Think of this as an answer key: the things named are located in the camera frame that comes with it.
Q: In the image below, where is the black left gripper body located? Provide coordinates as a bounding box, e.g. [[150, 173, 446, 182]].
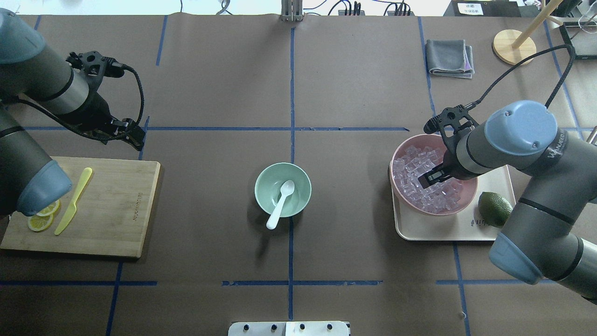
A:
[[65, 51, 125, 135]]

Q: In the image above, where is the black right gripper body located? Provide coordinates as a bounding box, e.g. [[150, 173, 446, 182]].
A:
[[423, 105, 480, 180]]

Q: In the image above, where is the white plastic spoon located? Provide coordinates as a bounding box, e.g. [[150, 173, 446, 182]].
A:
[[266, 180, 295, 230]]

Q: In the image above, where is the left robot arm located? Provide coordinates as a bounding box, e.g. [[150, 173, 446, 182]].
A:
[[0, 8, 146, 217]]

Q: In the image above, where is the clear ice cubes pile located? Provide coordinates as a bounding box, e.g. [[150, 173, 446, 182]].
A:
[[392, 146, 463, 214]]

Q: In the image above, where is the pink bowl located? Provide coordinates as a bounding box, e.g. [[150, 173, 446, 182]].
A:
[[389, 134, 474, 216]]

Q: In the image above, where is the mint green bowl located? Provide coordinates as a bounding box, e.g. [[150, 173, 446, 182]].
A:
[[254, 162, 312, 217]]

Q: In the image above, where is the beige plastic tray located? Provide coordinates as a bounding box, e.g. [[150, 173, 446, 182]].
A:
[[392, 166, 515, 242]]

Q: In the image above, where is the grey folded cloth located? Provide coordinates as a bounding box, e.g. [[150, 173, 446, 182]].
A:
[[425, 40, 475, 79]]

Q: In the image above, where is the green lime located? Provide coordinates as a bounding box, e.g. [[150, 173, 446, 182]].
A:
[[478, 191, 513, 228]]

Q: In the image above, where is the wooden cutting board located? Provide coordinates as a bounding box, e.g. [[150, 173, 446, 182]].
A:
[[1, 156, 161, 258]]

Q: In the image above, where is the yellow plastic knife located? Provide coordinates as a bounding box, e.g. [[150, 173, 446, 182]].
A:
[[54, 167, 93, 236]]

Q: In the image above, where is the lemon slice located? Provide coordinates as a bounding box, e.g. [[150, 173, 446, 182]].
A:
[[36, 200, 61, 217], [28, 213, 54, 232]]

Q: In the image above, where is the wooden paper towel stand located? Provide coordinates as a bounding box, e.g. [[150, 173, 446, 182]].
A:
[[491, 0, 563, 64]]

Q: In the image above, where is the black framed tray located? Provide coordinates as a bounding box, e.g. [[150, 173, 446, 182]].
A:
[[559, 21, 597, 60]]

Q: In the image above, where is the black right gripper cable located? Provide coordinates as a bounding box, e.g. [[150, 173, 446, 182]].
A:
[[464, 44, 576, 111]]

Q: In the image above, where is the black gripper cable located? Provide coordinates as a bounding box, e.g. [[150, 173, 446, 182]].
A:
[[464, 44, 576, 111], [5, 65, 145, 142]]

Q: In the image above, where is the aluminium frame post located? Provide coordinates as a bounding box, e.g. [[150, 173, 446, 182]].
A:
[[280, 0, 305, 22]]

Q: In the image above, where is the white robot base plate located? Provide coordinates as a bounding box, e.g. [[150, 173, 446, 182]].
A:
[[228, 321, 351, 336]]

